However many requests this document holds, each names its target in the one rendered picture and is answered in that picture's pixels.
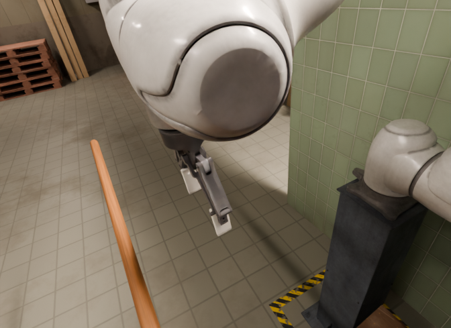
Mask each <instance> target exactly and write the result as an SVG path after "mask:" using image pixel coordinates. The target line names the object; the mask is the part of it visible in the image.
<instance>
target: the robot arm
mask: <svg viewBox="0 0 451 328"><path fill-rule="evenodd" d="M343 1H344V0H99V6H100V8H101V12H102V15H103V19H104V21H105V26H106V29H107V33H108V35H109V38H110V40H111V43H112V46H113V49H114V50H115V53H116V55H117V57H118V60H119V62H120V64H121V66H122V68H123V69H124V71H125V73H126V75H127V78H128V80H129V81H130V83H131V85H132V87H133V88H134V90H135V92H136V93H137V94H138V96H139V97H140V98H141V100H142V102H143V104H144V106H145V109H146V112H147V114H148V117H149V119H150V122H151V124H152V125H153V126H154V127H157V128H158V130H159V132H160V135H161V138H162V141H163V143H164V145H165V146H166V147H167V148H169V149H171V150H173V151H174V156H175V160H176V161H177V162H179V167H180V168H182V169H181V173H182V175H183V178H184V181H185V184H186V187H187V190H188V192H189V194H190V195H191V194H193V193H195V192H197V191H198V190H201V189H202V191H203V193H204V195H205V197H206V199H207V201H208V203H209V205H210V207H211V209H210V210H209V212H210V213H209V215H210V216H211V218H212V221H213V224H214V227H215V231H216V234H217V236H220V235H222V234H224V233H225V232H227V231H229V230H231V229H232V226H231V223H230V218H229V215H228V214H229V213H231V212H232V207H231V206H230V203H229V201H228V198H227V196H226V193H225V191H224V189H223V187H222V184H221V182H220V179H219V176H218V175H217V172H216V170H215V166H214V163H213V159H212V158H211V157H208V158H207V156H206V151H205V149H204V147H203V146H201V144H202V143H203V141H204V140H206V141H211V142H228V141H234V140H239V139H242V138H245V137H247V136H249V135H252V134H253V133H255V132H257V131H258V130H260V129H262V128H263V127H264V126H265V125H266V124H267V123H269V122H270V121H271V120H272V119H273V118H274V116H275V115H276V114H277V113H278V112H279V110H280V108H281V107H282V105H283V103H284V102H285V99H286V97H287V94H288V92H289V87H290V84H291V76H292V69H293V57H294V49H295V46H296V45H297V43H298V42H299V41H300V40H301V39H302V38H304V37H305V36H306V35H307V34H308V33H309V32H311V31H312V30H314V29H315V28H316V27H317V26H318V25H319V24H321V23H322V22H323V21H325V20H326V19H327V18H328V17H329V16H330V15H331V14H332V13H333V12H334V11H335V10H336V9H337V8H339V6H340V5H341V4H342V3H343ZM437 139H438V138H437V135H436V134H435V133H434V131H433V130H432V128H431V127H429V126H428V125H426V124H425V123H423V122H421V121H418V120H414V119H396V120H394V121H392V122H390V123H389V124H387V125H386V126H385V127H383V128H382V129H381V130H380V132H378V133H377V135H376V137H375V138H374V139H373V141H372V143H371V146H370V149H369V151H368V156H367V159H366V164H365V167H364V170H362V169H360V168H355V169H354V170H353V171H352V173H353V175H355V177H356V178H357V179H358V180H359V181H358V182H356V183H354V184H349V185H348V186H347V188H346V190H347V191H348V192H349V193H352V194H353V195H356V196H357V197H358V198H360V199H362V200H363V201H364V202H366V203H367V204H369V205H370V206H371V207H373V208H375V209H376V210H377V211H379V212H380V213H382V214H383V216H384V217H385V218H386V219H388V220H391V221H394V220H396V218H397V217H398V216H399V215H400V214H402V213H403V212H405V211H406V210H408V209H410V208H412V207H413V206H415V205H416V204H418V203H421V204H422V205H423V206H425V207H427V208H428V209H429V210H431V211H433V212H434V213H435V214H437V215H439V216H441V217H442V218H444V219H445V220H447V221H449V222H451V147H450V148H448V149H447V150H445V149H444V148H443V147H442V146H441V145H440V144H439V143H438V142H437ZM196 170H197V171H198V172H196Z"/></svg>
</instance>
